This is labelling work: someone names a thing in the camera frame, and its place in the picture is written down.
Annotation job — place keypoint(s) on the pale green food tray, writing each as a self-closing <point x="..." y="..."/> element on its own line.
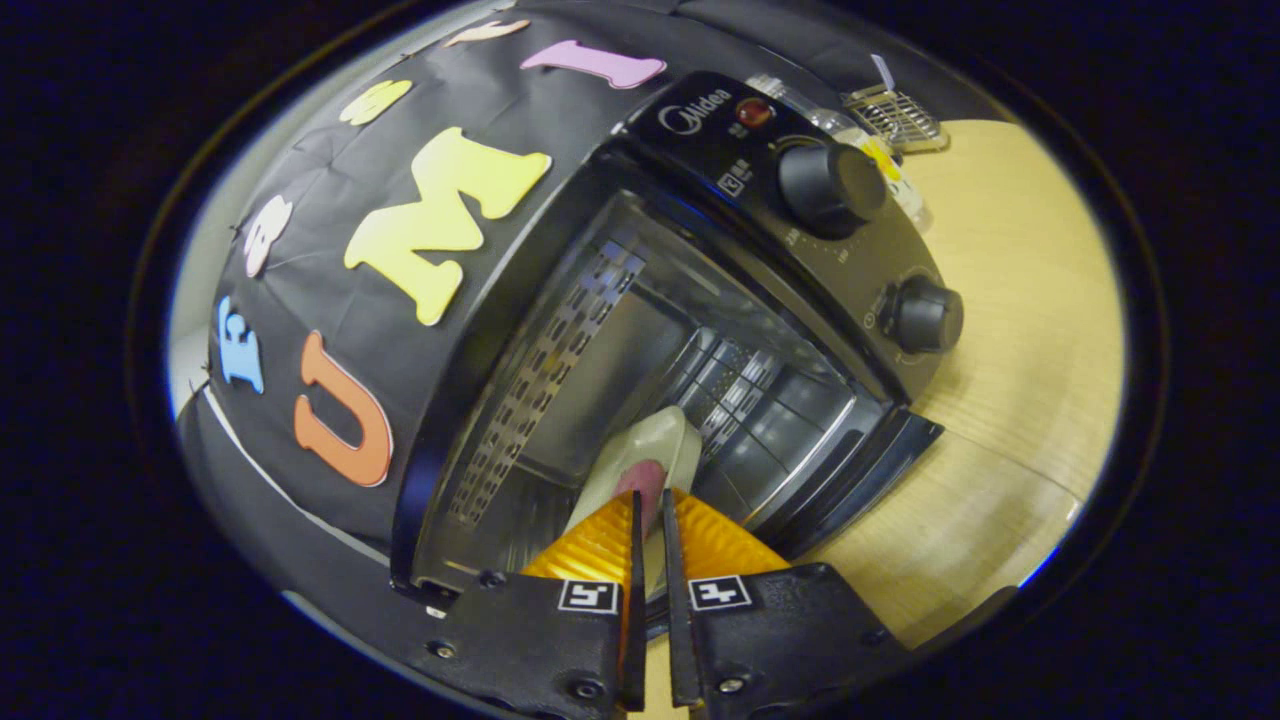
<point x="655" y="435"/>

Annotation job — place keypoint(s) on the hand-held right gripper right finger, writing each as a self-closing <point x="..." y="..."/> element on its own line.
<point x="677" y="640"/>

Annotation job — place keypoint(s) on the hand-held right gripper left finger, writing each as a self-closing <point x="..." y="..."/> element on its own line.
<point x="637" y="640"/>

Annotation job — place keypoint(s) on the pink meat slice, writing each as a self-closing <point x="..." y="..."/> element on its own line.
<point x="645" y="485"/>

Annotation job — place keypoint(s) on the black backdrop cloth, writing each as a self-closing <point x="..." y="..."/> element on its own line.
<point x="330" y="330"/>

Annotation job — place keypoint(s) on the black electric oven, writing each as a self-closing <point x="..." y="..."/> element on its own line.
<point x="720" y="150"/>

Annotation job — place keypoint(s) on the metal spoon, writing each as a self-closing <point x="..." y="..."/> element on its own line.
<point x="883" y="72"/>

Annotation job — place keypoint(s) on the clear glass bottle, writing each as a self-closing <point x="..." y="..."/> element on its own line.
<point x="900" y="185"/>

